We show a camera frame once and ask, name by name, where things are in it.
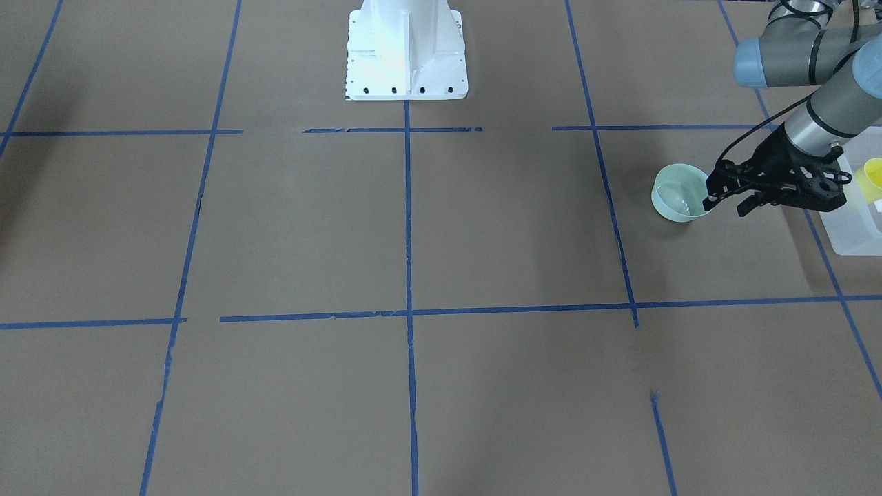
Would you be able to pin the light green bowl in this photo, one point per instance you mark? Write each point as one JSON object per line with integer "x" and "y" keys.
{"x": 678, "y": 193}

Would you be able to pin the translucent white plastic box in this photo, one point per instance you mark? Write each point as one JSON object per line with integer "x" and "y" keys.
{"x": 854, "y": 229}

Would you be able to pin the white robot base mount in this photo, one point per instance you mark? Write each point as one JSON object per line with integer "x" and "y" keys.
{"x": 406, "y": 51}

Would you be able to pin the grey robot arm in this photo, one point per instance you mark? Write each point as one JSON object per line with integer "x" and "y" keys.
{"x": 798, "y": 48}

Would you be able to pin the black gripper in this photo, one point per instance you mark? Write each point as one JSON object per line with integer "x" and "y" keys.
{"x": 772, "y": 159}

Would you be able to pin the yellow plastic cup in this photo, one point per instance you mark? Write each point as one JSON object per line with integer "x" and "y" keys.
{"x": 868, "y": 180}

